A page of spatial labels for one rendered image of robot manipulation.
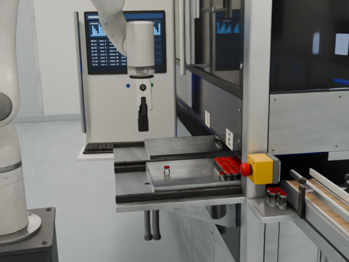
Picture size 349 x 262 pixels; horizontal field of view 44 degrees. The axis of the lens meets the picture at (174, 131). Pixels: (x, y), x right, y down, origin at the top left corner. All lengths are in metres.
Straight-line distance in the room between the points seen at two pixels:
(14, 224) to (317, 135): 0.91
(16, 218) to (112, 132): 1.13
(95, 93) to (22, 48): 4.67
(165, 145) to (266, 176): 0.78
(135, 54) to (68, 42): 5.52
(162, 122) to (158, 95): 0.14
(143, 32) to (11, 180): 0.55
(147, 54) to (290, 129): 0.49
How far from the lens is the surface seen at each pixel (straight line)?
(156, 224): 2.57
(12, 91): 1.13
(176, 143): 1.95
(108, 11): 1.26
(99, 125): 2.29
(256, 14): 1.27
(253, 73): 1.27
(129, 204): 1.33
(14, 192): 1.23
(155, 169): 1.61
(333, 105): 1.39
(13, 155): 1.21
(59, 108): 6.92
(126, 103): 2.25
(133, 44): 1.29
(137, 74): 1.30
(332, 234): 1.12
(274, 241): 1.46
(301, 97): 1.34
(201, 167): 1.64
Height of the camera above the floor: 1.40
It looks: 14 degrees down
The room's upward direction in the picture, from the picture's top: 1 degrees counter-clockwise
